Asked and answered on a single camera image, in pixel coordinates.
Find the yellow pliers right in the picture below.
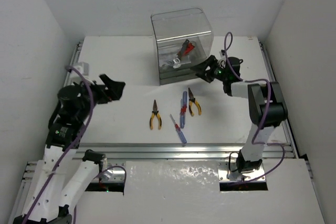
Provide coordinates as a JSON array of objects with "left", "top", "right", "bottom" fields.
[{"left": 188, "top": 88, "right": 202, "bottom": 116}]

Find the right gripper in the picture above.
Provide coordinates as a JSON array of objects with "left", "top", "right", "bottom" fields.
[{"left": 191, "top": 55, "right": 228, "bottom": 83}]

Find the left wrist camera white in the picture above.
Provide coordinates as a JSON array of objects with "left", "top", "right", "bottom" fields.
[{"left": 69, "top": 62, "right": 89, "bottom": 82}]

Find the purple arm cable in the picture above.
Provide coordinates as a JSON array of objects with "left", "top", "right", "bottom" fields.
[
  {"left": 20, "top": 66, "right": 128, "bottom": 224},
  {"left": 223, "top": 31, "right": 286, "bottom": 183}
]

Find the yellow long-nose pliers left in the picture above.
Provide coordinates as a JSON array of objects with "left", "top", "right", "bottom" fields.
[{"left": 149, "top": 100, "right": 162, "bottom": 130}]

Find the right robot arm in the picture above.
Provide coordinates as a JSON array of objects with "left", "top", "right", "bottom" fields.
[{"left": 191, "top": 55, "right": 288, "bottom": 174}]

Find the smoky tray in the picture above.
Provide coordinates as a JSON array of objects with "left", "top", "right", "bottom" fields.
[
  {"left": 159, "top": 76, "right": 197, "bottom": 86},
  {"left": 159, "top": 72, "right": 195, "bottom": 80},
  {"left": 157, "top": 37, "right": 207, "bottom": 78}
]

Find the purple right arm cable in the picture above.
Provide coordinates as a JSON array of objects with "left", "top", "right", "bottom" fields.
[{"left": 223, "top": 31, "right": 286, "bottom": 183}]

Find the smoky top tray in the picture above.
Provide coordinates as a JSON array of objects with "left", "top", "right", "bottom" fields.
[{"left": 157, "top": 37, "right": 207, "bottom": 78}]

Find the smoky bottom tray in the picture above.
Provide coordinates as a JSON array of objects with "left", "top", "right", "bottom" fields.
[{"left": 159, "top": 76, "right": 197, "bottom": 86}]

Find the black handle adjustable wrench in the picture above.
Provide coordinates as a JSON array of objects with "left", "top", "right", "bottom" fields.
[{"left": 160, "top": 39, "right": 194, "bottom": 69}]

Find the blue handle screwdriver long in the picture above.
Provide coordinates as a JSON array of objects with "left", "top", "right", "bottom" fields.
[{"left": 181, "top": 91, "right": 187, "bottom": 115}]

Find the red blue small screwdriver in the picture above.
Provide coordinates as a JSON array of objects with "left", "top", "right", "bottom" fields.
[{"left": 180, "top": 99, "right": 185, "bottom": 129}]

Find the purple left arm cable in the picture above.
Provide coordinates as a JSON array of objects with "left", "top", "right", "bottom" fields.
[{"left": 20, "top": 66, "right": 128, "bottom": 224}]

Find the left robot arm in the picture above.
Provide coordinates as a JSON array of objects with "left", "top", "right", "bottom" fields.
[{"left": 13, "top": 74, "right": 125, "bottom": 223}]

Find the clear acrylic box cover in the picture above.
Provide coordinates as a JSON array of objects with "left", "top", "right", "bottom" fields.
[{"left": 151, "top": 7, "right": 214, "bottom": 86}]

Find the red handle adjustable wrench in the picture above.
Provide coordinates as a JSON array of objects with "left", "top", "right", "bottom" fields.
[{"left": 172, "top": 39, "right": 195, "bottom": 69}]

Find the smoky middle tray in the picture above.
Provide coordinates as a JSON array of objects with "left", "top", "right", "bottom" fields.
[{"left": 159, "top": 72, "right": 195, "bottom": 80}]

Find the aluminium frame rail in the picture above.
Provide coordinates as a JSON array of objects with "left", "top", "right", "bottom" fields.
[{"left": 15, "top": 39, "right": 314, "bottom": 209}]

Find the red clear screwdriver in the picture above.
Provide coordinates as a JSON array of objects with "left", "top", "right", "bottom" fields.
[{"left": 170, "top": 114, "right": 187, "bottom": 144}]

